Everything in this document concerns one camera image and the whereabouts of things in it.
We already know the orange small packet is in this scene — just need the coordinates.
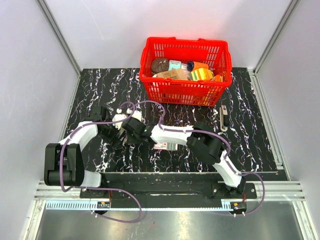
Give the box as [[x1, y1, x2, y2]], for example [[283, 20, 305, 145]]
[[211, 74, 223, 83]]

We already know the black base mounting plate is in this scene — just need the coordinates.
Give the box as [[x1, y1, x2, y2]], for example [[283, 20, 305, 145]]
[[79, 172, 257, 201]]

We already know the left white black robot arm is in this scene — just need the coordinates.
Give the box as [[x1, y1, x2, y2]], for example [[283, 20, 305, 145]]
[[44, 106, 127, 198]]

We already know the brown round cookie pack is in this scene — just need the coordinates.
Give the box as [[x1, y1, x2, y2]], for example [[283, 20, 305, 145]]
[[151, 58, 170, 75]]

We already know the beige staple remover tool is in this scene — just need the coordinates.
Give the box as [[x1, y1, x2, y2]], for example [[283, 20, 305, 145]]
[[219, 105, 230, 132]]

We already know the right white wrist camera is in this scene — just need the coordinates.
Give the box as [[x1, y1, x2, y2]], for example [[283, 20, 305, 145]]
[[126, 108, 142, 122]]

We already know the red plastic shopping basket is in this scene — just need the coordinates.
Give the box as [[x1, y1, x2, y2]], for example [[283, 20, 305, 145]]
[[139, 37, 232, 107]]

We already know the brown cardboard box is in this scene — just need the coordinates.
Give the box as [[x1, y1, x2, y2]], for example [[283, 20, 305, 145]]
[[152, 68, 189, 80]]

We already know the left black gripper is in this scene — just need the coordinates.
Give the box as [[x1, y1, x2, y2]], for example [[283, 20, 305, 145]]
[[99, 117, 128, 150]]

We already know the yellow green striped box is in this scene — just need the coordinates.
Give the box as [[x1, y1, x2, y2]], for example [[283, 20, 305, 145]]
[[190, 68, 214, 81]]

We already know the light blue small box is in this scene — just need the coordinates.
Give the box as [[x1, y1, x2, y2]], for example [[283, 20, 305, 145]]
[[168, 60, 182, 71]]

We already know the small staples box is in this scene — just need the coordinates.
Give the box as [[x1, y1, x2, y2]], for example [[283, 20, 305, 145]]
[[153, 142, 178, 151]]

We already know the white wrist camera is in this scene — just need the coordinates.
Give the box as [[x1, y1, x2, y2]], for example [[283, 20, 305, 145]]
[[112, 108, 128, 130], [126, 108, 142, 122]]

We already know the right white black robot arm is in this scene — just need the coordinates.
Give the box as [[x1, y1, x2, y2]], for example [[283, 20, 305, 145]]
[[122, 117, 246, 198]]

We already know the orange bottle blue cap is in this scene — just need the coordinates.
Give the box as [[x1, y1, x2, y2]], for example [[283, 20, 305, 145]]
[[187, 61, 209, 72]]

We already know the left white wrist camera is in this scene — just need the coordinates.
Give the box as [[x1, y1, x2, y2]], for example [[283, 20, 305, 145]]
[[112, 108, 128, 130]]

